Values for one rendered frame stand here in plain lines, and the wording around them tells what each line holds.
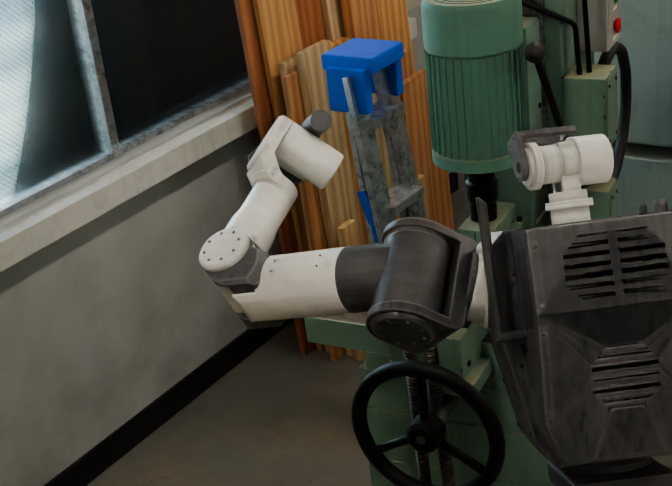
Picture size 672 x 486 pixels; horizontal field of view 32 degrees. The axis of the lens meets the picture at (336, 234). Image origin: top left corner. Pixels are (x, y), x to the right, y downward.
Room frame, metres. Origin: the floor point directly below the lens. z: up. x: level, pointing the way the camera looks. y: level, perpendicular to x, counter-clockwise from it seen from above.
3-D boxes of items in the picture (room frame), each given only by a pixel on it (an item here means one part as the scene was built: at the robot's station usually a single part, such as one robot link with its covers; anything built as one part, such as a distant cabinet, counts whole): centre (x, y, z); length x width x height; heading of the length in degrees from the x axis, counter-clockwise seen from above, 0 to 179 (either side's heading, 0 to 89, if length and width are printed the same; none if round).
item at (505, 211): (2.02, -0.29, 1.03); 0.14 x 0.07 x 0.09; 151
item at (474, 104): (2.01, -0.28, 1.35); 0.18 x 0.18 x 0.31
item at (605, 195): (2.09, -0.51, 1.02); 0.09 x 0.07 x 0.12; 61
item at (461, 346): (1.85, -0.17, 0.91); 0.15 x 0.14 x 0.09; 61
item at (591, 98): (2.12, -0.52, 1.23); 0.09 x 0.08 x 0.15; 151
